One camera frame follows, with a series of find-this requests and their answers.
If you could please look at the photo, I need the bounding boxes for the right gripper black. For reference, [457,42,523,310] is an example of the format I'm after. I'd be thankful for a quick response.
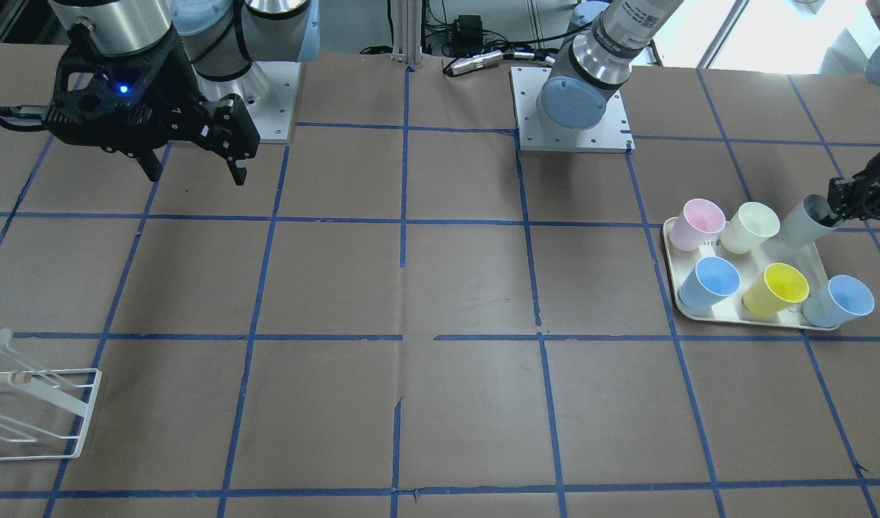
[42,29,260,186]

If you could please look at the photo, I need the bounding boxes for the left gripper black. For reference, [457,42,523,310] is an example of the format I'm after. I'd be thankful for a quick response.
[827,151,880,221]

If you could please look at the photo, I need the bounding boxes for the white frosted plastic cup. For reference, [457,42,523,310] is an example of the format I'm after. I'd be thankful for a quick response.
[778,194,844,248]

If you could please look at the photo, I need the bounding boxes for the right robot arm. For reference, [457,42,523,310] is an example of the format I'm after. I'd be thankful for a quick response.
[41,1,320,186]

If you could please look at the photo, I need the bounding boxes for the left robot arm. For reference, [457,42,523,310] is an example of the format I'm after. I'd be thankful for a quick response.
[537,1,880,227]

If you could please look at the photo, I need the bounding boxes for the blue cup at tray edge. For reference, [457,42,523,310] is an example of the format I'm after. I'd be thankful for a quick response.
[802,275,875,328]

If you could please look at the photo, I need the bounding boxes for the pale green plastic cup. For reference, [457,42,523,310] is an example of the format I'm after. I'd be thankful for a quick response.
[720,202,781,255]

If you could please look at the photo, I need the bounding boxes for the yellow plastic cup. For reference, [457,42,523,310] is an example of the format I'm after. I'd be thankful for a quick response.
[742,263,810,318]

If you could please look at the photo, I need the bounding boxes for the pink plastic cup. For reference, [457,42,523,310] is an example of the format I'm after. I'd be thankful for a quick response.
[668,198,727,252]

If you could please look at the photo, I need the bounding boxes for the blue cup on tray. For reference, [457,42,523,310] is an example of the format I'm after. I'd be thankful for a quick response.
[677,256,741,311]

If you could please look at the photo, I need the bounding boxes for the beige plastic tray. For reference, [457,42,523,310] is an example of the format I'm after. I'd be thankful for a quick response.
[661,217,840,331]

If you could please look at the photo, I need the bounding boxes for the black power adapter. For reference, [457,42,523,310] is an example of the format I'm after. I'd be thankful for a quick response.
[450,14,484,47]

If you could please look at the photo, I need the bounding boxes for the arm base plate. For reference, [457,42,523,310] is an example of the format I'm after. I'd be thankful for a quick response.
[197,61,302,144]
[511,66,636,153]

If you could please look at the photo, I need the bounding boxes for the aluminium frame post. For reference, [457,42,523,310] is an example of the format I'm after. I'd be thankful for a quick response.
[389,0,425,69]

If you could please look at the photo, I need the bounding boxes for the silver cable connector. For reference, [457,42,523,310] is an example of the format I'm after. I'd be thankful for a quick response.
[442,50,504,78]

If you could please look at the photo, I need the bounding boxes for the white wire cup rack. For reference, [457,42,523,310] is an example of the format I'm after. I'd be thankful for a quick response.
[0,328,103,463]

